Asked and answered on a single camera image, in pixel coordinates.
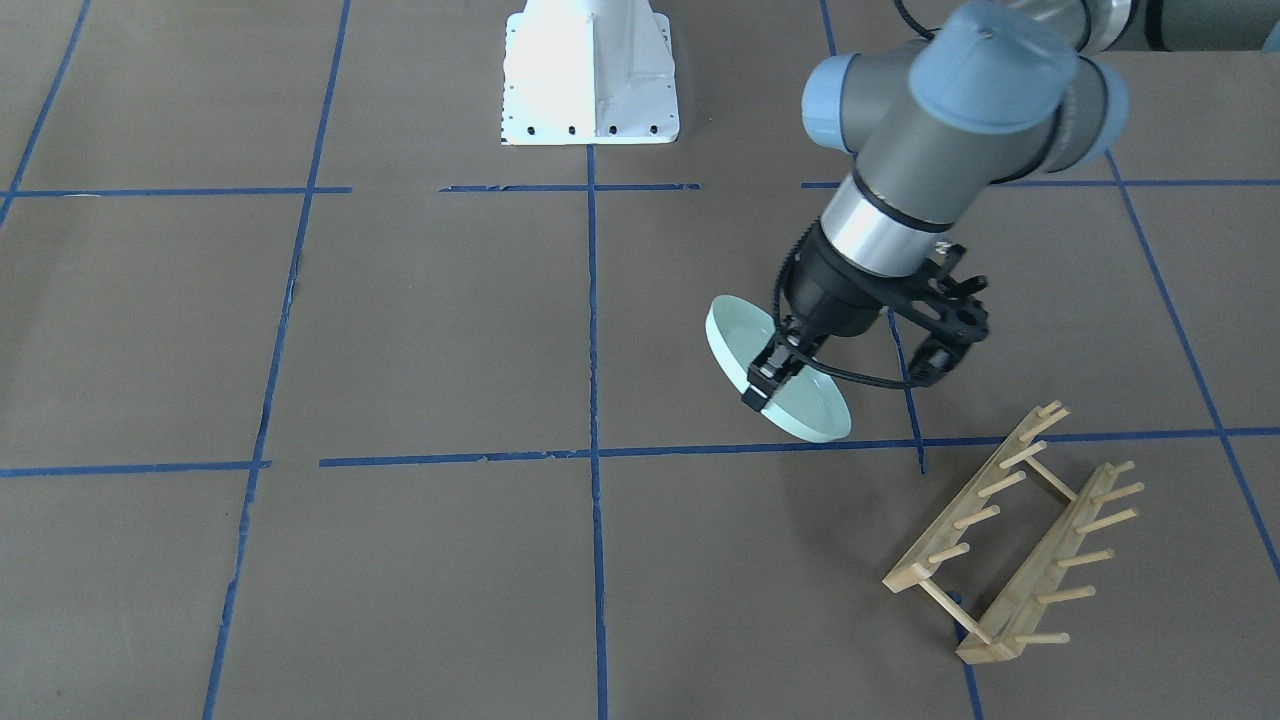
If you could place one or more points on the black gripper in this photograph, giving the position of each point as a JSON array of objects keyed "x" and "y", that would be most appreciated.
[{"x": 832, "y": 293}]

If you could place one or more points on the light green plate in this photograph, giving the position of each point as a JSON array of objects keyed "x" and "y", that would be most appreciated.
[{"x": 798, "y": 399}]

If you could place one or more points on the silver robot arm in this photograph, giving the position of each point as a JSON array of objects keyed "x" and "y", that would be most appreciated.
[{"x": 1001, "y": 91}]

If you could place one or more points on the wooden plate rack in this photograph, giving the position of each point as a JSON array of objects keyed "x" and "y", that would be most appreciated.
[{"x": 997, "y": 557}]

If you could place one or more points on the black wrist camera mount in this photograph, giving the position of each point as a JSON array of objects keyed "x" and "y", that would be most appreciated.
[{"x": 948, "y": 311}]

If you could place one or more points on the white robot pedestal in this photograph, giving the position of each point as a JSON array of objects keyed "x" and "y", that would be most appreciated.
[{"x": 588, "y": 73}]

